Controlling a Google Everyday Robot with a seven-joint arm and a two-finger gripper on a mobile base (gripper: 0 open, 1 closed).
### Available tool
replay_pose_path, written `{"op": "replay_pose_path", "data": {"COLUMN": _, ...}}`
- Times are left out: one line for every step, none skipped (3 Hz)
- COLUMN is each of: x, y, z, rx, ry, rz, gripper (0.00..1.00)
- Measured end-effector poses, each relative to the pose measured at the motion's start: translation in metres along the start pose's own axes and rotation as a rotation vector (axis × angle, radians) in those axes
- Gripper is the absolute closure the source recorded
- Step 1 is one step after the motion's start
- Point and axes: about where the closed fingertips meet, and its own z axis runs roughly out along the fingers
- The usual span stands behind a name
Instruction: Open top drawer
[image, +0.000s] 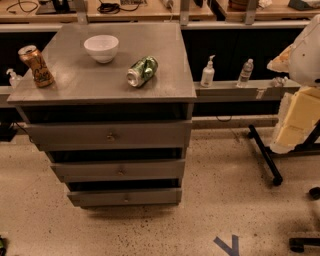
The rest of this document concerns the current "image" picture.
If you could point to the crumpled plastic wrapper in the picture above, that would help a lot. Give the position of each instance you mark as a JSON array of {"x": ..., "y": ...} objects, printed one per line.
[{"x": 279, "y": 81}]

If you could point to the orange soda can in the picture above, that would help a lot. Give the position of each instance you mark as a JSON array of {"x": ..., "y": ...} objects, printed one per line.
[{"x": 32, "y": 57}]

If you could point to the grey top drawer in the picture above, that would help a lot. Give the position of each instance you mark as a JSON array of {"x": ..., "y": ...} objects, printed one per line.
[{"x": 110, "y": 135}]

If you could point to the clear water bottle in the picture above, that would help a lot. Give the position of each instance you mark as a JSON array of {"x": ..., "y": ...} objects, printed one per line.
[{"x": 245, "y": 73}]

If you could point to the grey drawer cabinet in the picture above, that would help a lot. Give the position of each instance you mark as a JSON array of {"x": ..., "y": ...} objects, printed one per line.
[{"x": 87, "y": 91}]

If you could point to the white ceramic bowl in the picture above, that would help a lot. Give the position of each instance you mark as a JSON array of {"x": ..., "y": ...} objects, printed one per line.
[{"x": 102, "y": 48}]

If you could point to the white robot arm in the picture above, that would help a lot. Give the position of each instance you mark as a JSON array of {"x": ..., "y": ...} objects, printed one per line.
[{"x": 301, "y": 60}]

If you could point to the yellow foam padded block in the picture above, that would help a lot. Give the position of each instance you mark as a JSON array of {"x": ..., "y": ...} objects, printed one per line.
[{"x": 298, "y": 115}]

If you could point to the white pump bottle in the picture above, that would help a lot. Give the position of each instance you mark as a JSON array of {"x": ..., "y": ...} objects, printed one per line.
[{"x": 208, "y": 73}]

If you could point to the grey bottom drawer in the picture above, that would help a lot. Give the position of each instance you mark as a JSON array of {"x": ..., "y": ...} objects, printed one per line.
[{"x": 87, "y": 199}]

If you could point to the black stand leg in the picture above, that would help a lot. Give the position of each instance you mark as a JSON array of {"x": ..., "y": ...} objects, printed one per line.
[{"x": 253, "y": 134}]

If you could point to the clear sanitizer pump bottle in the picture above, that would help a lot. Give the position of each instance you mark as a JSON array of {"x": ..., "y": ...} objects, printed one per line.
[{"x": 14, "y": 77}]

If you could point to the green crushed soda can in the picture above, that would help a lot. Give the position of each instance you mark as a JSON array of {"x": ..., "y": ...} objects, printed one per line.
[{"x": 142, "y": 71}]

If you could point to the black chair base wheel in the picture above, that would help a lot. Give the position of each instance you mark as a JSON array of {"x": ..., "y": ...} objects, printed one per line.
[{"x": 298, "y": 244}]

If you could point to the grey middle drawer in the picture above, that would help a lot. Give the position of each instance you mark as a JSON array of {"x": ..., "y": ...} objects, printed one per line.
[{"x": 119, "y": 170}]

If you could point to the grey drawer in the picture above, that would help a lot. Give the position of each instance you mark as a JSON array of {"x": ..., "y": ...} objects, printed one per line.
[
  {"x": 110, "y": 135},
  {"x": 119, "y": 170},
  {"x": 87, "y": 199}
]

